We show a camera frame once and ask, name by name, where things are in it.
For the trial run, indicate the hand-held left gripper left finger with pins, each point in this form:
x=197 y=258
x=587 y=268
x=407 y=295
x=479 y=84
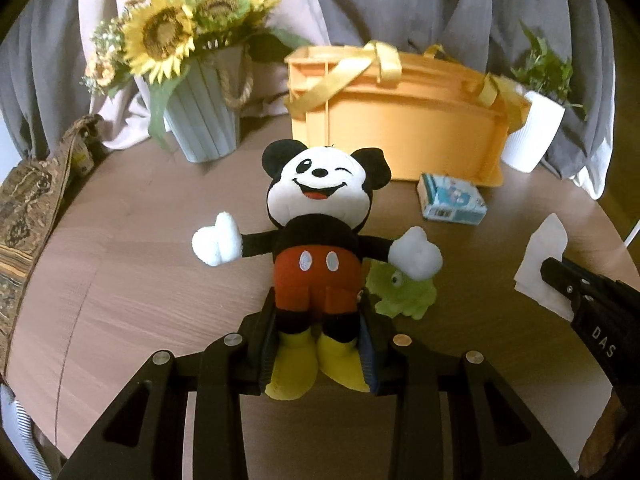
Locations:
x=267 y=347

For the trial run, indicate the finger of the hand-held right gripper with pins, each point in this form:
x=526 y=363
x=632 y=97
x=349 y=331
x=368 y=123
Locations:
x=567 y=280

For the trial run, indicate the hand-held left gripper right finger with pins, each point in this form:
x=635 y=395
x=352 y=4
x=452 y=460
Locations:
x=368 y=362

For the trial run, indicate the white paper napkin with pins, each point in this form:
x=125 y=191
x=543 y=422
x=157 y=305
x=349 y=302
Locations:
x=542 y=245

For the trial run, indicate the black mouse plush toy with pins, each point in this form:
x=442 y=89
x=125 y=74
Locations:
x=315 y=240

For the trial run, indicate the orange plastic basket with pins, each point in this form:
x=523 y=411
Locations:
x=400 y=120

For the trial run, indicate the green frog toy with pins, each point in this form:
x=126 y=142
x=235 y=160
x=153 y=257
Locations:
x=407 y=295

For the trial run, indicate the blue tissue packet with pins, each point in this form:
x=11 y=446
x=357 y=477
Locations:
x=452 y=200

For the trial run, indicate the white plant pot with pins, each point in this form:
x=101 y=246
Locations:
x=530 y=132

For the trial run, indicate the green leafy plant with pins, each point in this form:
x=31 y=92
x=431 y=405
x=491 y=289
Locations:
x=545 y=70

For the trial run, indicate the grey ribbed vase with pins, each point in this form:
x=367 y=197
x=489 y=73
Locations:
x=205 y=115

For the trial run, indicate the white striped fabric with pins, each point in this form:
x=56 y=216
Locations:
x=20 y=435

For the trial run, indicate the small yellow packet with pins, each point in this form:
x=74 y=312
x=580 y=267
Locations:
x=84 y=157

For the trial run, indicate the brown patterned cushion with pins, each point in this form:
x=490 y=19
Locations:
x=30 y=210

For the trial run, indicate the grey curtain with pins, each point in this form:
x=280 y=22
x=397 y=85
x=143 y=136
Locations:
x=35 y=60
x=450 y=5

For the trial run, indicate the sunflower bouquet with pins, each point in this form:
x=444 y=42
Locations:
x=157 y=35

